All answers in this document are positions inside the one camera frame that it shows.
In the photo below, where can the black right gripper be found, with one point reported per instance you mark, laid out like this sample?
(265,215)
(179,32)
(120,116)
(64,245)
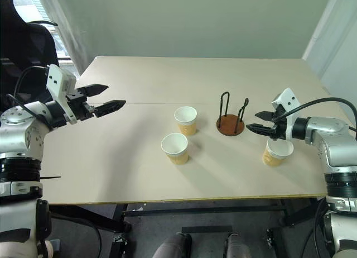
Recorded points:
(279,126)

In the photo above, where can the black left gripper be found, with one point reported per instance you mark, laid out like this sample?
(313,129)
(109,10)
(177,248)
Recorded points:
(79,110)

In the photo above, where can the orange ribbed paper cup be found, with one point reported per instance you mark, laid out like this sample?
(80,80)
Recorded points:
(187,126)
(274,157)

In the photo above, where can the beige paper cup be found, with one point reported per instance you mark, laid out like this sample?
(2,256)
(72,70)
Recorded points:
(178,156)

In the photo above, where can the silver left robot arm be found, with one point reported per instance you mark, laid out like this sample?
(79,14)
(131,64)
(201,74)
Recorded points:
(16,121)

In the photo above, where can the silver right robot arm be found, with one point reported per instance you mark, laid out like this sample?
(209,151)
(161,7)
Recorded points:
(332,129)

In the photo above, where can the window with blinds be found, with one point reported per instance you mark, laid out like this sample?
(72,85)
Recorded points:
(60,43)

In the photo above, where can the white sheer curtain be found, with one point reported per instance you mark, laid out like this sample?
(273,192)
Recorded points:
(75,31)

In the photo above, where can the black office chair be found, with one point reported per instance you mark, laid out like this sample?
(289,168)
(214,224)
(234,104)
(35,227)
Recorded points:
(28,43)

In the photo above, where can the pale blue curtain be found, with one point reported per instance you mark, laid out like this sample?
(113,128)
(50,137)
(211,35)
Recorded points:
(340,45)

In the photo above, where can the grey rounded shape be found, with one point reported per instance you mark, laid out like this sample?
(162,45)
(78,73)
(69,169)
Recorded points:
(237,246)
(170,246)

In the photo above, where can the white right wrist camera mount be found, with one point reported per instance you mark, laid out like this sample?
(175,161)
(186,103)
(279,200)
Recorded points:
(290,100)

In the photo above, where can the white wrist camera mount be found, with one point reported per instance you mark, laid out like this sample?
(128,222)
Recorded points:
(57,79)
(290,100)

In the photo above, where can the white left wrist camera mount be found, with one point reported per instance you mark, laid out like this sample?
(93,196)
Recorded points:
(57,79)

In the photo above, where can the black metal table frame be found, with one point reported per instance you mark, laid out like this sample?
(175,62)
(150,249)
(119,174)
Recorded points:
(195,211)

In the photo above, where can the black caster bracket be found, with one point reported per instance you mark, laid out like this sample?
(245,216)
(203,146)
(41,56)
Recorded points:
(118,242)
(272,238)

